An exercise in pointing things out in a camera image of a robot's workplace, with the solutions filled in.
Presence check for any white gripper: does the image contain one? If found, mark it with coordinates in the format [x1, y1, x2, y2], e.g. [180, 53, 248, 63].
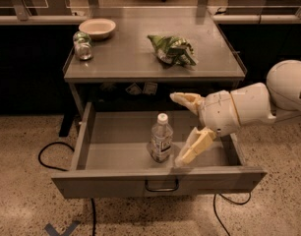
[169, 90, 240, 167]

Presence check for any clear plastic water bottle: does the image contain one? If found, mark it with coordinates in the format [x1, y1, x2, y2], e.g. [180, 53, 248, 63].
[150, 113, 173, 162]

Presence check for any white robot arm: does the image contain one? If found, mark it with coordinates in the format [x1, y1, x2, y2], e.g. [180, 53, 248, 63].
[170, 60, 301, 167]

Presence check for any open grey top drawer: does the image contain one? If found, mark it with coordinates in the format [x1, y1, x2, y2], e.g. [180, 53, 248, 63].
[52, 102, 266, 199]

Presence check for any grey metal cabinet counter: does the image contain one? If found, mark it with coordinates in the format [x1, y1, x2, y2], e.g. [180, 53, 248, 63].
[65, 6, 246, 113]

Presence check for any white sticker label right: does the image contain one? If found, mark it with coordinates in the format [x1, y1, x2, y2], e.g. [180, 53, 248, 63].
[143, 82, 157, 95]

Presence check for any white sticker label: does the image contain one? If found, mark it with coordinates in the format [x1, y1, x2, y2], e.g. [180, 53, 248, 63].
[143, 82, 157, 95]
[126, 83, 143, 95]

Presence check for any white sticker label left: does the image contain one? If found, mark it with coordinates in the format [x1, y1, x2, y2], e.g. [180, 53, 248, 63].
[126, 83, 143, 95]

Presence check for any green chip bag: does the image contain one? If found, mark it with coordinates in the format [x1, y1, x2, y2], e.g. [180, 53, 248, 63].
[148, 35, 198, 66]

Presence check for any green soda can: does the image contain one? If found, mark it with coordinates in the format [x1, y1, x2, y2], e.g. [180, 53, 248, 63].
[73, 31, 92, 61]

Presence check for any white ceramic bowl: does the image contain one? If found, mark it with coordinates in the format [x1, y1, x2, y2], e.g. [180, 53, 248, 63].
[79, 19, 116, 40]

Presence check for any blue tape floor marker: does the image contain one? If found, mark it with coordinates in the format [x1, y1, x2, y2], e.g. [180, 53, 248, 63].
[44, 220, 80, 236]

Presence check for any black drawer handle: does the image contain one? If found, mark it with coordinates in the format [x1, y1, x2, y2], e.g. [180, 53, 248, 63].
[145, 180, 179, 193]

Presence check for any black floor cable right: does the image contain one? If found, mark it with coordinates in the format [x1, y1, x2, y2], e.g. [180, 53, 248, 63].
[212, 192, 252, 236]

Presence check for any black floor cable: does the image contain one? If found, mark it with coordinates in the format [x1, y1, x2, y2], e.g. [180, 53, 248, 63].
[212, 192, 252, 236]
[37, 141, 97, 236]

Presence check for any black floor cable left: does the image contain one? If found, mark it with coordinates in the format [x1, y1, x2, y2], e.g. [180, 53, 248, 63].
[37, 141, 97, 236]

